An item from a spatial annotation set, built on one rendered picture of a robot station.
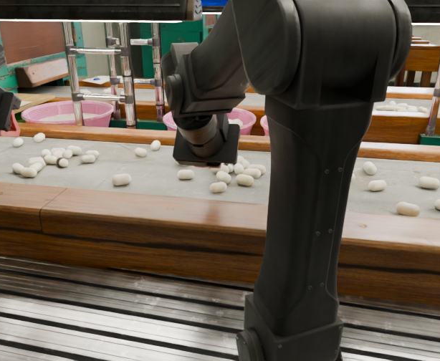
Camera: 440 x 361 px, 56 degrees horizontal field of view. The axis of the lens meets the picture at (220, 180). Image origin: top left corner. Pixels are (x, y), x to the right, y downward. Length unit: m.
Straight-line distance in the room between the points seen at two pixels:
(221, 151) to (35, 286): 0.36
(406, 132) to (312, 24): 1.12
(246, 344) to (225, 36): 0.27
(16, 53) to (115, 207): 1.09
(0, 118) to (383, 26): 0.61
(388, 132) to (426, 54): 2.27
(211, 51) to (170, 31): 3.24
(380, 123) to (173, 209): 0.82
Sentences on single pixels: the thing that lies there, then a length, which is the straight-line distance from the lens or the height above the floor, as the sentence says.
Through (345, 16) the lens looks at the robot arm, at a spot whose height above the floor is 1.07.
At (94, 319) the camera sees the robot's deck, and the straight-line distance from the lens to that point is 0.63.
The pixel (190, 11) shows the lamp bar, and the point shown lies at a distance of 0.85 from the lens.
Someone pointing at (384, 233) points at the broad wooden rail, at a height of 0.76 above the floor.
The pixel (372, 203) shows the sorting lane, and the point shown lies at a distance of 0.80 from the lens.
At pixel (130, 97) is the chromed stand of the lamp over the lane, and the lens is 1.12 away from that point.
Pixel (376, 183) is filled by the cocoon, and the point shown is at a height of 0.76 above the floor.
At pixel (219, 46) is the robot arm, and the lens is 0.41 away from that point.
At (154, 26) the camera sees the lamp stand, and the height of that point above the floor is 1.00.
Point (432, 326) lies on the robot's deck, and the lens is 0.67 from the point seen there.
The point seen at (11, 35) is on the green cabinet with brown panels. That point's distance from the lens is 1.70.
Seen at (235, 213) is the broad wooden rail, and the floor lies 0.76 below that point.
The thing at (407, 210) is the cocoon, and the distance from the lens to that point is 0.77.
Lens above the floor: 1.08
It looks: 23 degrees down
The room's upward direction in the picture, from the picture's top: straight up
